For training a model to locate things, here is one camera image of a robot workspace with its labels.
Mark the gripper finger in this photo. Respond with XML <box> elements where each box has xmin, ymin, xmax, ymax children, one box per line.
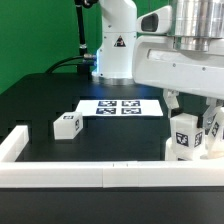
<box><xmin>163</xmin><ymin>89</ymin><xmax>179</xmax><ymax>117</ymax></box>
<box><xmin>201</xmin><ymin>98</ymin><xmax>224</xmax><ymax>129</ymax></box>

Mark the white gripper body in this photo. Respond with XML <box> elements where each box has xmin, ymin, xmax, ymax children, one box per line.
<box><xmin>132</xmin><ymin>36</ymin><xmax>224</xmax><ymax>99</ymax></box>

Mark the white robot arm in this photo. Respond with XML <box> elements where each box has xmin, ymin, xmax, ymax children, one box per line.
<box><xmin>92</xmin><ymin>0</ymin><xmax>224</xmax><ymax>128</ymax></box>

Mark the white paper marker sheet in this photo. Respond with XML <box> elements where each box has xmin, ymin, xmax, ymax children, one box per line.
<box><xmin>76</xmin><ymin>99</ymin><xmax>163</xmax><ymax>117</ymax></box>

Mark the white U-shaped fence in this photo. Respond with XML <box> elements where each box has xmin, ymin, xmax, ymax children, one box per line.
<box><xmin>0</xmin><ymin>125</ymin><xmax>224</xmax><ymax>188</ymax></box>

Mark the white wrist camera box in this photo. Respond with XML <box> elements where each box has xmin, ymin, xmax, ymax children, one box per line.
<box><xmin>136</xmin><ymin>5</ymin><xmax>172</xmax><ymax>34</ymax></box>

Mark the black cable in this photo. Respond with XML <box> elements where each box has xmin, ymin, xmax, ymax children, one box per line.
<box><xmin>44</xmin><ymin>54</ymin><xmax>98</xmax><ymax>75</ymax></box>

